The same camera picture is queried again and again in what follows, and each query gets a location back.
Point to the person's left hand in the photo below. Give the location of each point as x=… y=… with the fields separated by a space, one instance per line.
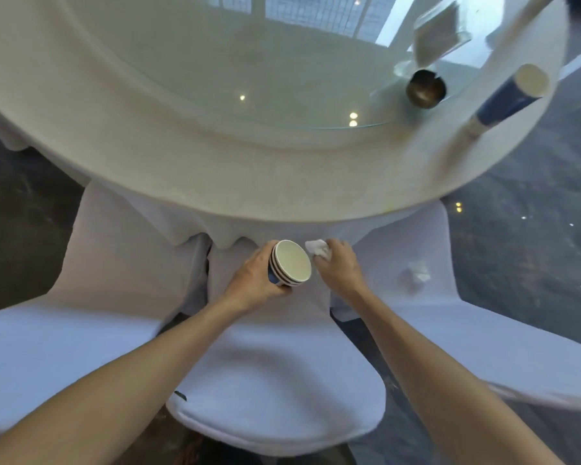
x=249 y=283

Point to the person's right hand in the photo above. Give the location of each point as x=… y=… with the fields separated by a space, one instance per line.
x=341 y=273

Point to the person's right thumb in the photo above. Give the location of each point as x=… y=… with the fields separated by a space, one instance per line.
x=319 y=267

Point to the person's left thumb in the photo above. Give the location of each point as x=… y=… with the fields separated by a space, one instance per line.
x=281 y=290

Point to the blue white ceramic cup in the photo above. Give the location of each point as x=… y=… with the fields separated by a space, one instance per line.
x=293 y=263

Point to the person's left forearm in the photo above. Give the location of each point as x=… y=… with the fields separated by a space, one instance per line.
x=116 y=382

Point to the person's right forearm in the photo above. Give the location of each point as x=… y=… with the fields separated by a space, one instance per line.
x=431 y=382

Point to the white covered chair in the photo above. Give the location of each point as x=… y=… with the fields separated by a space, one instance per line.
x=281 y=372
x=77 y=305
x=489 y=329

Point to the small crumpled white tissue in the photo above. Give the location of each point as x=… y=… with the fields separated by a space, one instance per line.
x=416 y=275

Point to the dark metal bowl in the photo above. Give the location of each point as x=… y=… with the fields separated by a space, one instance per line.
x=425 y=89

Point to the round glass turntable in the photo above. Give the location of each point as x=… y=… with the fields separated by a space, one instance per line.
x=251 y=58

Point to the blue white cup stack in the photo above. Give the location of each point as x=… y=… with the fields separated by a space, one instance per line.
x=508 y=98

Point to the clear napkin holder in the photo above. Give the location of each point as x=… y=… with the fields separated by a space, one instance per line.
x=438 y=36

